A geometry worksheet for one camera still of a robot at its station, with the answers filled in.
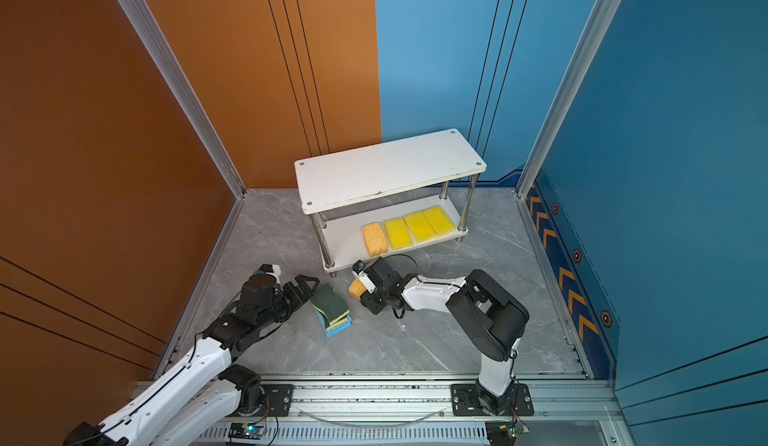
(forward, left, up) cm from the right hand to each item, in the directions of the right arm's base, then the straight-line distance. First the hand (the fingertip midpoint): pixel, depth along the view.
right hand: (367, 296), depth 91 cm
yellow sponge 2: (+21, -17, +8) cm, 28 cm away
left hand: (-2, +14, +11) cm, 18 cm away
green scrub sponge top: (-5, +10, +6) cm, 13 cm away
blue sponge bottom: (-10, +8, +2) cm, 13 cm away
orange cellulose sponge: (+1, +3, +3) cm, 4 cm away
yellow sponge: (+19, -10, +7) cm, 22 cm away
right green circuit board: (-34, -34, -1) cm, 48 cm away
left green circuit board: (-34, +27, -1) cm, 43 cm away
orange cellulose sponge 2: (+15, -3, +9) cm, 18 cm away
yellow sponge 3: (+25, -24, +7) cm, 35 cm away
